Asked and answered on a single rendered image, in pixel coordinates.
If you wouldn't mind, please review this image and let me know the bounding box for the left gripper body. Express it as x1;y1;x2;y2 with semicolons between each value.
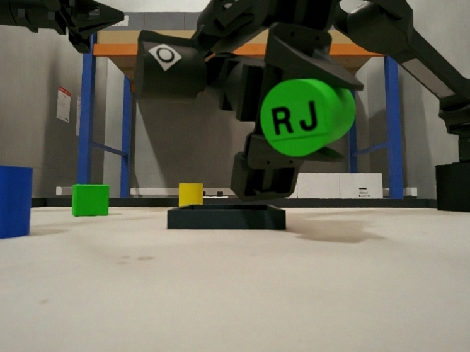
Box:
9;0;91;54

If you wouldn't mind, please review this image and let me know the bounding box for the blue cylinder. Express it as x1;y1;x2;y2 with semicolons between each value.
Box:
0;166;33;239

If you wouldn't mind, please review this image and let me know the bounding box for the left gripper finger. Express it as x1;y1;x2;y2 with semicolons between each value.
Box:
79;19;124;39
71;0;124;28

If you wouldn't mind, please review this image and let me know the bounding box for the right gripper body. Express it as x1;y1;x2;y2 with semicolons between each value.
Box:
217;0;338;202

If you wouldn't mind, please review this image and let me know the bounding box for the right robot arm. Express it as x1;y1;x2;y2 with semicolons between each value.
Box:
134;0;470;164

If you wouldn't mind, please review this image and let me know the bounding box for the green cylinder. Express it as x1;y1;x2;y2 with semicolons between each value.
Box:
260;79;356;156

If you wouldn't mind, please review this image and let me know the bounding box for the green cube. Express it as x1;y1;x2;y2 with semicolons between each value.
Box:
72;184;110;217

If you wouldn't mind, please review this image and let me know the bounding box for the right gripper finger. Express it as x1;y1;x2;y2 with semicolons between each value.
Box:
248;135;345;169
264;22;364;91

